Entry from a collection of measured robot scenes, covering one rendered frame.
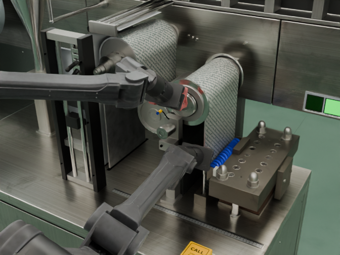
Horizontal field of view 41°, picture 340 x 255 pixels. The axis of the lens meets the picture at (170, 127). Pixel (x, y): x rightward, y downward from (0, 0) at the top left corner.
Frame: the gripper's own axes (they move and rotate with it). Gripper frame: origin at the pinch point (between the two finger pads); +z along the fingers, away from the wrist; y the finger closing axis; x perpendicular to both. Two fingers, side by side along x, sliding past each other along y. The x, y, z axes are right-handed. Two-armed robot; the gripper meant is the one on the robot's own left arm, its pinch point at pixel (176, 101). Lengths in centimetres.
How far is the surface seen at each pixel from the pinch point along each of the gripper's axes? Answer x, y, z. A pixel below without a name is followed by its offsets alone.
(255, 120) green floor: 49, -52, 257
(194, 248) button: -37.9, 15.6, 8.2
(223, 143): -4.6, 7.6, 28.3
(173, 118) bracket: -4.1, -1.8, 4.8
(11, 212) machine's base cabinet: -51, -57, 14
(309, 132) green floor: 50, -7, 259
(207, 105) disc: 1.7, 8.0, 3.7
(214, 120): -0.2, 7.5, 13.7
